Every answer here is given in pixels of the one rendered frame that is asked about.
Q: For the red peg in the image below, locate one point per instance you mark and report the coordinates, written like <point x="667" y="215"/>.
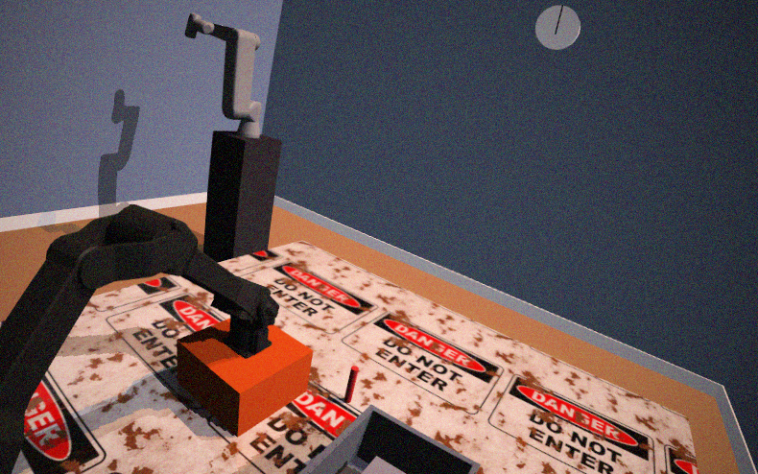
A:
<point x="351" y="384"/>

